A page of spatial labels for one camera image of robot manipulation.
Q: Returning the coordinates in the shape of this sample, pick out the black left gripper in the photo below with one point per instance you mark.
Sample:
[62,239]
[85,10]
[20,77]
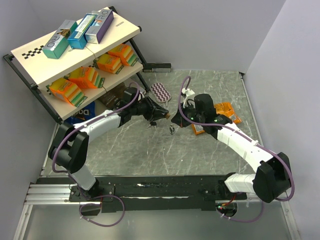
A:
[151,115]

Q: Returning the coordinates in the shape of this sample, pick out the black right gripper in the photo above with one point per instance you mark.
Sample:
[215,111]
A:
[178,119]

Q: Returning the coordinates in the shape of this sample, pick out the robot figure keychain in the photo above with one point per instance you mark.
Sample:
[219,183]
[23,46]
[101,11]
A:
[171,129]

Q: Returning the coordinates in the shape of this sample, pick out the black head key pair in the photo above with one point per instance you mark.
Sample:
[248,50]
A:
[152,124]

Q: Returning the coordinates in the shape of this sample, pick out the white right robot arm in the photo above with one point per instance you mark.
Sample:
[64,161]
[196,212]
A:
[272,173]

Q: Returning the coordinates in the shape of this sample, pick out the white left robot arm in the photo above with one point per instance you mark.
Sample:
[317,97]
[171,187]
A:
[70,144]

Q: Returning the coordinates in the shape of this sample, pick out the purple wavy pot holder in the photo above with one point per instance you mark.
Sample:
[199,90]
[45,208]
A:
[160,92]

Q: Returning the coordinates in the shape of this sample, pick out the orange chip bag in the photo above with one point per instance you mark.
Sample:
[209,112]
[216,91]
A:
[224,108]

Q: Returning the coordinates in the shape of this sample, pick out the brown paper bag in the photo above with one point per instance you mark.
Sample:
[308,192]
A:
[118,97]

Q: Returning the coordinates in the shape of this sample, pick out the orange sponge pack right back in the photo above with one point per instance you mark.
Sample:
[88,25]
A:
[125,53]

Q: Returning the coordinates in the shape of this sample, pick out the orange sponge pack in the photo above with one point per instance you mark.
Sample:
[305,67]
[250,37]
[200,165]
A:
[86,78]
[108,63]
[67,91]
[125,53]

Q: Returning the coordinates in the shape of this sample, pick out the orange sponge pack right front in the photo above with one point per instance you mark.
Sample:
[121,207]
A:
[108,63]

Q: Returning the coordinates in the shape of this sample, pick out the blue doritos bag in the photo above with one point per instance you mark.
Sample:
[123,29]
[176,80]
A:
[82,115]

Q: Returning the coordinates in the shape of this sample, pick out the orange sponge pack middle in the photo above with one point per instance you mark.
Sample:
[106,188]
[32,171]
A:
[86,78]

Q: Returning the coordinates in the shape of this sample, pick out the orange sponge pack front left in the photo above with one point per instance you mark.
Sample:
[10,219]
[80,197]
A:
[67,91]

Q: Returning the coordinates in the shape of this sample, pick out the cream two tier shelf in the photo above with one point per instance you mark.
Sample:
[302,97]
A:
[37,71]

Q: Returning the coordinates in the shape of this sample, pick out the blue carton box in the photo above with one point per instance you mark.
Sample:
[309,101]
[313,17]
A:
[77,39]

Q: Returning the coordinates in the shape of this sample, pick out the purple rio box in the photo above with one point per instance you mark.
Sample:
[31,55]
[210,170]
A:
[100,25]

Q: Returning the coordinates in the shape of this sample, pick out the teal rio box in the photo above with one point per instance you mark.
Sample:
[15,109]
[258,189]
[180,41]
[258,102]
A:
[58,42]

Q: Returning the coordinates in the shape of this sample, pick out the black box at wall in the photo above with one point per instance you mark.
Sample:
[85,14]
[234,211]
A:
[157,68]

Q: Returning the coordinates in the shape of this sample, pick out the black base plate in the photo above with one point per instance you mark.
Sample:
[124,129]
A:
[165,192]

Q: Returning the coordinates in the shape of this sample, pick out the aluminium rail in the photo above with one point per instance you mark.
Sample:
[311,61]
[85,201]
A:
[48,194]

